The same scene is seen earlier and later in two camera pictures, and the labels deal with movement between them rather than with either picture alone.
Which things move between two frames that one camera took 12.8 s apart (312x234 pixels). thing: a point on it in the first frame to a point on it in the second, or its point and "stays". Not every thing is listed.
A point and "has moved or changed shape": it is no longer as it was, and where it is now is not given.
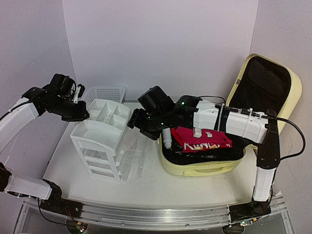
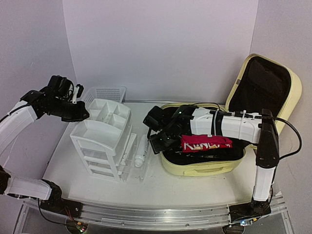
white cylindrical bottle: x=167 y=137 has moved or changed shape
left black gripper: x=82 y=113 stays
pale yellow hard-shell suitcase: x=261 y=84 stays
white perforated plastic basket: x=116 y=93 stays
